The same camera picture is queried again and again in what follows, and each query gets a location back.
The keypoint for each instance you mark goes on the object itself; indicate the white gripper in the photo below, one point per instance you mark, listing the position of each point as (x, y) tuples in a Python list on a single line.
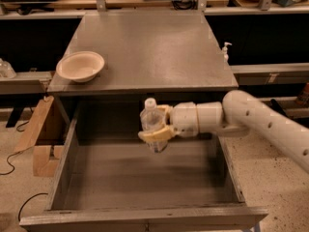
[(183, 118)]

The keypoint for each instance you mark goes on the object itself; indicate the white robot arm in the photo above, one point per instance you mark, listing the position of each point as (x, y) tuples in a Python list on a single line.
[(235, 115)]

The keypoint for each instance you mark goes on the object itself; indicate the leaning wooden board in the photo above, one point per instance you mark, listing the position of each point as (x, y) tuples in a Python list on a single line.
[(33, 130)]

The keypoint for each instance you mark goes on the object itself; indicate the open grey top drawer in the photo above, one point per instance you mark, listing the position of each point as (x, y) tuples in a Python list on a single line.
[(109, 181)]

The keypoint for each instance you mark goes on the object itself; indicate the clear plastic water bottle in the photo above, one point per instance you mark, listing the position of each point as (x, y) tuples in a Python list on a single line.
[(152, 120)]

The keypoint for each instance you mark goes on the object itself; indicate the white pump dispenser bottle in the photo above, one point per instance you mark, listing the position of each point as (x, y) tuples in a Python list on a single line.
[(225, 51)]

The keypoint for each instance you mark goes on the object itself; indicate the white paper bowl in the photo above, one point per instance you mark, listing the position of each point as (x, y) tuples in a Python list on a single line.
[(80, 66)]

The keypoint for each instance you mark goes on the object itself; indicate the grey wooden cabinet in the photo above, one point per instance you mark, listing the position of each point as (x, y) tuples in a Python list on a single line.
[(148, 52)]

